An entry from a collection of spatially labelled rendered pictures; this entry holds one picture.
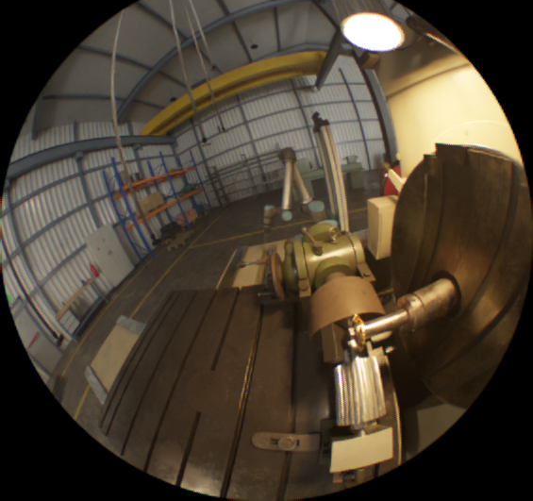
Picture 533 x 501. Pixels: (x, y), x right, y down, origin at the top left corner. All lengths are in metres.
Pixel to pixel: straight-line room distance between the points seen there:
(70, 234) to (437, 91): 7.27
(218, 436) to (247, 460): 0.13
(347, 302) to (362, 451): 0.32
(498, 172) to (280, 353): 0.71
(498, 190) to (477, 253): 0.10
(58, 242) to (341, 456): 6.94
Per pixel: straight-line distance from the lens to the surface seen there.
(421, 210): 0.43
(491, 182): 0.30
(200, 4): 7.50
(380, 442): 0.38
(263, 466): 0.64
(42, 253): 6.81
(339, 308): 0.33
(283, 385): 0.59
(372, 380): 0.34
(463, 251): 0.34
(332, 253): 0.52
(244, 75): 7.82
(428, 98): 0.50
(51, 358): 7.19
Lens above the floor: 1.57
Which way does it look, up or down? 24 degrees down
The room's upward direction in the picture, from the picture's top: 18 degrees counter-clockwise
